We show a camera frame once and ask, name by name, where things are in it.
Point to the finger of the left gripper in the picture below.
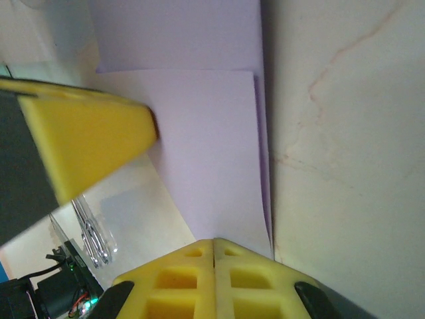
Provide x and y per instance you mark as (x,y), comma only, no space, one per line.
(83,139)

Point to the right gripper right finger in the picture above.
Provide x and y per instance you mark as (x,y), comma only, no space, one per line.
(265,292)

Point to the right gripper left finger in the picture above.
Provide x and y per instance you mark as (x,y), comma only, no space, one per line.
(179,285)

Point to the mint green zip pouch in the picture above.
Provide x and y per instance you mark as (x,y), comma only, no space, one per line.
(3,69)

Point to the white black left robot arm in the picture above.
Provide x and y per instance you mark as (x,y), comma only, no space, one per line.
(53,295)

